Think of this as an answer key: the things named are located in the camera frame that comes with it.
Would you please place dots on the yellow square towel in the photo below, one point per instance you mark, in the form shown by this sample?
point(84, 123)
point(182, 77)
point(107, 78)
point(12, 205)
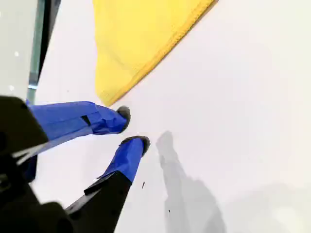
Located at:
point(136, 48)

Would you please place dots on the grey metal frame bar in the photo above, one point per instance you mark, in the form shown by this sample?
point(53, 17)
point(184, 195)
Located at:
point(36, 48)

